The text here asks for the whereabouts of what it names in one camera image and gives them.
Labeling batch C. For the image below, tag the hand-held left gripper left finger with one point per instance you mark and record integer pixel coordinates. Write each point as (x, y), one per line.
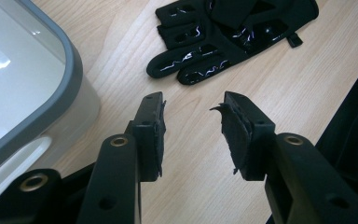
(147, 137)

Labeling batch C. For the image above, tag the black glove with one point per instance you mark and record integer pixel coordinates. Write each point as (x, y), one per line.
(230, 34)

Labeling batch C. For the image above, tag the white bin with grey rim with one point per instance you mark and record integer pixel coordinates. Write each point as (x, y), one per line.
(24, 87)

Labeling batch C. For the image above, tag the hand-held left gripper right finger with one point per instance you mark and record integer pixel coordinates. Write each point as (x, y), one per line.
(254, 146)

